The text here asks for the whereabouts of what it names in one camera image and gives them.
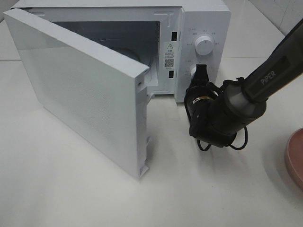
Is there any white microwave oven body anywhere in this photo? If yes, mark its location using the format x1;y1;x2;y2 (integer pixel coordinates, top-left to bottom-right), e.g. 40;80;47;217
9;0;231;103

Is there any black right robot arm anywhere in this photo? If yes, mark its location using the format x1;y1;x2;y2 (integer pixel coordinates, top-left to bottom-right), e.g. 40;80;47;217
184;21;303;151

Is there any white microwave door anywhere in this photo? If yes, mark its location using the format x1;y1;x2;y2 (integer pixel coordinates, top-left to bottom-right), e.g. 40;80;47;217
4;9;149;179

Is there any lower white control knob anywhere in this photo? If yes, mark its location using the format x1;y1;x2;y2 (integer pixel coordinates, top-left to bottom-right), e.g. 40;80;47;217
189;65;196;79

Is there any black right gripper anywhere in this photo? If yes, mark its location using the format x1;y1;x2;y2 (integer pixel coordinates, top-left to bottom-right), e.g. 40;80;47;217
184;64;220;140

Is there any upper white control knob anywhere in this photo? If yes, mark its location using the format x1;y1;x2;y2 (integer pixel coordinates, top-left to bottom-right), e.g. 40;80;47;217
194;34;214;56

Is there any white warning label sticker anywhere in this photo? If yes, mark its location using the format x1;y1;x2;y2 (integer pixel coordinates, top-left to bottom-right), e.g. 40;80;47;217
163;42;176;70

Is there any white control knob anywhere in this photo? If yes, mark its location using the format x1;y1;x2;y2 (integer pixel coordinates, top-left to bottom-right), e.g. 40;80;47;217
194;34;214;56
189;65;196;79

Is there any pink round plate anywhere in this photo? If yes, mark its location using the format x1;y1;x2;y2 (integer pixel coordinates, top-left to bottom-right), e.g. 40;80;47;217
285;128;303;191

